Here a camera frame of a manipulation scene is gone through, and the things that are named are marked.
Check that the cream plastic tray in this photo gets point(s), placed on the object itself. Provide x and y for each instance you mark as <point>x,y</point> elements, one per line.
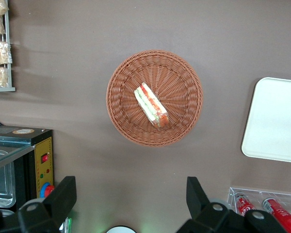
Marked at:
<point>274,121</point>

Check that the black food warmer cabinet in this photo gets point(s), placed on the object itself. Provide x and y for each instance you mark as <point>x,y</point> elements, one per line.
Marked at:
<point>44,145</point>

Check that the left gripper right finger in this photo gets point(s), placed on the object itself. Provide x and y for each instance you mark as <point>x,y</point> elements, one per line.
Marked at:
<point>203,213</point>

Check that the silver metal cylinder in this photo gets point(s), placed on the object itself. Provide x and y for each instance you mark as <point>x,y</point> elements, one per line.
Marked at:
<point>66,225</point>

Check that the round brown wicker basket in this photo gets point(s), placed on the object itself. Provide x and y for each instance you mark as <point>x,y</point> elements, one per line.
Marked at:
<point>179,80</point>

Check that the steel food pan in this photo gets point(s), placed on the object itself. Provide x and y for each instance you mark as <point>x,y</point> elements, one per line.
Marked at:
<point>2,184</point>

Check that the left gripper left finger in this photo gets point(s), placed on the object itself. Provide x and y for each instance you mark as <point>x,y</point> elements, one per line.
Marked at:
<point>55,201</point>

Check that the clear acrylic bottle rack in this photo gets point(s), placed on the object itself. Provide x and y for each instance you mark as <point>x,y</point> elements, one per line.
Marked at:
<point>257,191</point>

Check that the triangle sandwich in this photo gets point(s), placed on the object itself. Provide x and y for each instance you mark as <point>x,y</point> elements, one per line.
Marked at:
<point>150,104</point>

